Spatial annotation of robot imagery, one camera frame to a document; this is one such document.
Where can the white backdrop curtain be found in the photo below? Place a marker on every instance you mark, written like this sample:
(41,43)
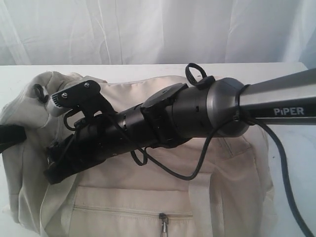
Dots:
(92,32)

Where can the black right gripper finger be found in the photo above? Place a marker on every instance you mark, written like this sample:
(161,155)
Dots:
(11,135)

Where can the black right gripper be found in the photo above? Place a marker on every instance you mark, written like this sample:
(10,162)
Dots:
(91,144)

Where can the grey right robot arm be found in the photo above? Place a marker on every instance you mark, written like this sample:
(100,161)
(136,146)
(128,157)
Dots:
(171,117)

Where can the cream duffel bag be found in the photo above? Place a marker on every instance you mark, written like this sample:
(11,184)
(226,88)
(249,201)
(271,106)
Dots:
(232,196)

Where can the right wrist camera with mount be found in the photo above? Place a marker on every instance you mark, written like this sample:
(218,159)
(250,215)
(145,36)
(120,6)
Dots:
(84,97)

